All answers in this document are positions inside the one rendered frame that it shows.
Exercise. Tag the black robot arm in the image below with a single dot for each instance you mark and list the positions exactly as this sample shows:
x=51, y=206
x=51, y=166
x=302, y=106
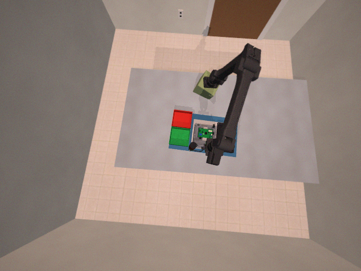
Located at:
x=247, y=67

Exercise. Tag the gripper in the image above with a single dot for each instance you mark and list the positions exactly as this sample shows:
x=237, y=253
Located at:
x=207, y=149

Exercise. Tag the red bin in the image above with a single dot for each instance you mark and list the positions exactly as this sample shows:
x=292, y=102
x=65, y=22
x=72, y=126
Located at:
x=182, y=119

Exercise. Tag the green bin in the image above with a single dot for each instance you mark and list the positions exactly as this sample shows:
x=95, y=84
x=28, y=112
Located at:
x=179, y=136

